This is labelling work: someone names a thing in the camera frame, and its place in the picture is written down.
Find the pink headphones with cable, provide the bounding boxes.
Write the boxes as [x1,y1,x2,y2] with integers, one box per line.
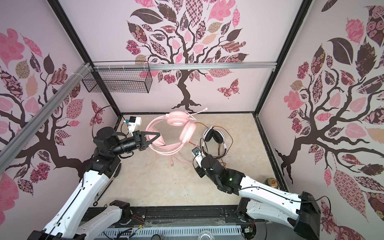
[146,108,207,164]

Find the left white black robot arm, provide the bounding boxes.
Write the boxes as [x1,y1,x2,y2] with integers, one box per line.
[28,127,161,240]

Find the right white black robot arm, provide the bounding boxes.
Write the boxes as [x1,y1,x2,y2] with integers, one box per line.
[193,152,322,240]

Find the white black headphones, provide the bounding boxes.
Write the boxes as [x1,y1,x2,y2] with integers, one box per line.
[201,126,228,160]

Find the black tongs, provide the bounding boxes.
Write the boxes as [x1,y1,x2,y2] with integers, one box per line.
[92,163,122,207]

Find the green drink can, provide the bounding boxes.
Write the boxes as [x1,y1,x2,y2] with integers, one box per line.
[264,178,279,189]

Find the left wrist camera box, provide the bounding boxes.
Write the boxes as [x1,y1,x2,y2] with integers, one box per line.
[125,116,142,134]

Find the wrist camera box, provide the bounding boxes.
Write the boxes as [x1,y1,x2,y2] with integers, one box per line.
[125,116,142,134]
[192,147,206,169]

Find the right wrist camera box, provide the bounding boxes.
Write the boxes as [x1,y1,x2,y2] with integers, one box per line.
[192,147,206,169]

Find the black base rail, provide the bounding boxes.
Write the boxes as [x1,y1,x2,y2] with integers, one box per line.
[56,204,316,240]

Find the black wire mesh basket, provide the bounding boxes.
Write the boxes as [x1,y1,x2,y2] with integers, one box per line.
[82,60,153,94]

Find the white slotted cable duct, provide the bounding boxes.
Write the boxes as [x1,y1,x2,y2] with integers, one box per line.
[95,226,243,240]

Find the back aluminium rail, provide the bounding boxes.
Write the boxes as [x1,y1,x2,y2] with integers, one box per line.
[94,62,277,71]

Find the aluminium rail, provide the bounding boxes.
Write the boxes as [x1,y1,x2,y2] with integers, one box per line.
[94,62,277,71]
[1,63,92,173]

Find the left aluminium rail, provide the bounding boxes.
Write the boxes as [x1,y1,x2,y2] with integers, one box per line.
[1,63,92,173]

